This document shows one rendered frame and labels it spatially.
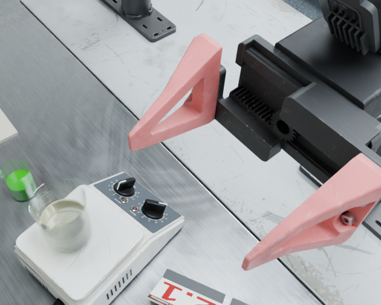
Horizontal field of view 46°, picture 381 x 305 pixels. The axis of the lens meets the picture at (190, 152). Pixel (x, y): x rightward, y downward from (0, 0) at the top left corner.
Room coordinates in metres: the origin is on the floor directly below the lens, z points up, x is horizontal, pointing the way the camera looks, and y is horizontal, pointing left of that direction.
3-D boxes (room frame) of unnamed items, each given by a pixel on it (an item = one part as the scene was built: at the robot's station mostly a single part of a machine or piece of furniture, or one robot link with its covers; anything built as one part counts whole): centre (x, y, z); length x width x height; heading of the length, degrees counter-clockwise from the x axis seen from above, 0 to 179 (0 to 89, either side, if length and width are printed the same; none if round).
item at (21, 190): (0.36, 0.25, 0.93); 0.04 x 0.04 x 0.06
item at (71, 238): (0.25, 0.14, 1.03); 0.07 x 0.06 x 0.08; 146
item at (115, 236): (0.25, 0.13, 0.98); 0.12 x 0.12 x 0.01; 54
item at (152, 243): (0.27, 0.11, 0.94); 0.22 x 0.13 x 0.08; 144
